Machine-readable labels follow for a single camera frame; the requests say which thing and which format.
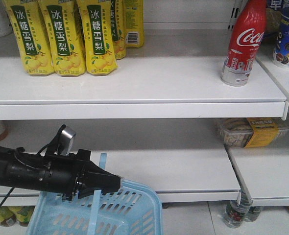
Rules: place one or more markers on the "clear boxed pastry pack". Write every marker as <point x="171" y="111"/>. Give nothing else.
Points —
<point x="251" y="132"/>

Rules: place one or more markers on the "white metal shelving unit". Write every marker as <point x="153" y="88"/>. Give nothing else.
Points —
<point x="155" y="118"/>

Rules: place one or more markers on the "yellow pear drink bottle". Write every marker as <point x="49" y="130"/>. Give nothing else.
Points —
<point x="31" y="36"/>
<point x="62" y="20"/>
<point x="96" y="24"/>

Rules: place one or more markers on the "light blue plastic basket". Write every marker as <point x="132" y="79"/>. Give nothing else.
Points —
<point x="133" y="210"/>

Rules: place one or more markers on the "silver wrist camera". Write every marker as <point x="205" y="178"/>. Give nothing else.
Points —
<point x="65" y="139"/>

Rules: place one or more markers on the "red coca-cola aluminium bottle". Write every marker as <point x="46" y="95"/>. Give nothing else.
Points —
<point x="244" y="44"/>

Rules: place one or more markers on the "brown biscuit packet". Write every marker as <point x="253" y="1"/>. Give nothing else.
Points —
<point x="273" y="17"/>

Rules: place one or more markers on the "clear water bottle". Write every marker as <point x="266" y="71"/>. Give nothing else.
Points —
<point x="234" y="213"/>

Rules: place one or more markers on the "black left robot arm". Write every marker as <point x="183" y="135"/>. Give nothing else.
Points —
<point x="19" y="169"/>

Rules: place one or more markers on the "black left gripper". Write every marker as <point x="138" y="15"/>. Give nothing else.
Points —
<point x="76" y="174"/>

